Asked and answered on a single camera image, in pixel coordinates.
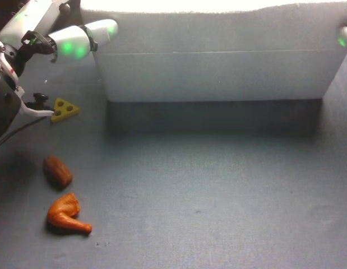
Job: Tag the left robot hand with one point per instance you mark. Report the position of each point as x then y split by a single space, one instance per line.
69 42

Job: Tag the white styrofoam box lid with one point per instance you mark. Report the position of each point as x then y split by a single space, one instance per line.
218 30

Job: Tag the yellow toy cheese wedge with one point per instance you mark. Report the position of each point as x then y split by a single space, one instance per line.
64 110

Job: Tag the orange toy chicken drumstick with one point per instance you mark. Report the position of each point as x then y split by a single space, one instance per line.
62 210

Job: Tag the grey table cloth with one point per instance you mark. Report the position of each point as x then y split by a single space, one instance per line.
190 196

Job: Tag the wrist camera on white bracket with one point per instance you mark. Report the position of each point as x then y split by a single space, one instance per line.
36 112

